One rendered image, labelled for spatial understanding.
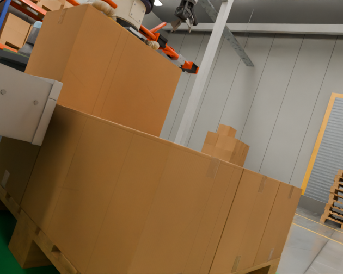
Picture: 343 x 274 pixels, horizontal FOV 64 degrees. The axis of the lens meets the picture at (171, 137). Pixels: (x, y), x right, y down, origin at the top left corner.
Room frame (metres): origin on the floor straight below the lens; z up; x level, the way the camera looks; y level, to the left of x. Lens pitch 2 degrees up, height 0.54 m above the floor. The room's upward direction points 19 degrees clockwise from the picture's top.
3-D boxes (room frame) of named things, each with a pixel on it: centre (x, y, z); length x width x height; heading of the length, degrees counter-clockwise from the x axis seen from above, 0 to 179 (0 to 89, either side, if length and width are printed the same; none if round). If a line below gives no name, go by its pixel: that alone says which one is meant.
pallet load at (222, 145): (8.69, -1.77, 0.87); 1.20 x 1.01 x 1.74; 145
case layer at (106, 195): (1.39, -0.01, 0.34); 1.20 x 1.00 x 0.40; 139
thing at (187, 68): (1.81, 0.03, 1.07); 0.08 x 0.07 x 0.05; 140
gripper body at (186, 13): (1.66, 0.17, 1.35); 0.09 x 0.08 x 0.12; 139
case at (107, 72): (1.37, 0.41, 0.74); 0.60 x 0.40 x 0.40; 138
